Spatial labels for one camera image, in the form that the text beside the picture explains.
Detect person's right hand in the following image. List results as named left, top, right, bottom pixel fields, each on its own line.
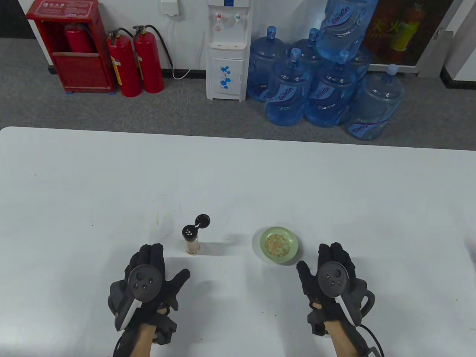
left=296, top=242, right=367, bottom=325

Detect person's left hand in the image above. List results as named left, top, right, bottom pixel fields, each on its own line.
left=121, top=243, right=191, bottom=325

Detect green seasoning dish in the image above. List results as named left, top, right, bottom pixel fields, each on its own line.
left=259, top=226, right=300, bottom=264

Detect glass seasoning bottle black lid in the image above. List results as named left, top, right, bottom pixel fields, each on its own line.
left=181, top=214, right=211, bottom=256

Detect white sesame seeds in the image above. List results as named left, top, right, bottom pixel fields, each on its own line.
left=264, top=234, right=292, bottom=257

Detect person's left forearm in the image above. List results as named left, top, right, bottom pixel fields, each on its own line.
left=131, top=323, right=157, bottom=357

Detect person's right forearm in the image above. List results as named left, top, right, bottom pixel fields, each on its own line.
left=325, top=320, right=362, bottom=357

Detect black and white hand controller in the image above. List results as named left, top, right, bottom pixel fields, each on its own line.
left=107, top=264, right=163, bottom=332
left=316, top=261, right=375, bottom=327

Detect group of blue water jugs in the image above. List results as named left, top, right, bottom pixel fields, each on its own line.
left=247, top=0, right=406, bottom=141

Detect red fire extinguisher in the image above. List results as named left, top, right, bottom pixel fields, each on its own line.
left=132, top=25, right=174, bottom=94
left=107, top=28, right=142, bottom=98
left=64, top=23, right=96, bottom=54

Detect red fire extinguisher cabinet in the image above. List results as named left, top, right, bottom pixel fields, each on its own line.
left=26, top=0, right=116, bottom=94

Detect white water dispenser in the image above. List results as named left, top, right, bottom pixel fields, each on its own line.
left=206, top=0, right=253, bottom=102

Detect dark poster panel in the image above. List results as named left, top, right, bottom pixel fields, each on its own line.
left=363, top=0, right=455, bottom=67

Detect white power cable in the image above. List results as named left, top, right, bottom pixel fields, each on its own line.
left=166, top=15, right=206, bottom=80

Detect grey metal post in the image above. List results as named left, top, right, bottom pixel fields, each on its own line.
left=417, top=0, right=471, bottom=78

